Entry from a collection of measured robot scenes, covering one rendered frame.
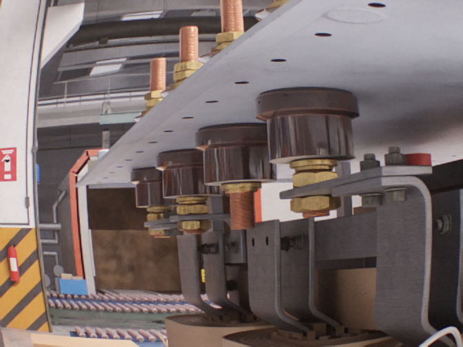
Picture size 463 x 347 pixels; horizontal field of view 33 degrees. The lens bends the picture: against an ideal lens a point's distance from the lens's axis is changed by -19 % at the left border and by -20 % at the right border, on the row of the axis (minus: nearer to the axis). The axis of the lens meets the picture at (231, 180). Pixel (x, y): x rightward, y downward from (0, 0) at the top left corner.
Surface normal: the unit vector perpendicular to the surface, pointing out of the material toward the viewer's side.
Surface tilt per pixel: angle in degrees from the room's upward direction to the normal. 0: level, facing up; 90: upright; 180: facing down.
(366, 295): 90
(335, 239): 90
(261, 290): 90
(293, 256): 90
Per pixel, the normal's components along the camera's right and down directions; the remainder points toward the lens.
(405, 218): -0.96, 0.03
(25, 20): 0.26, -0.08
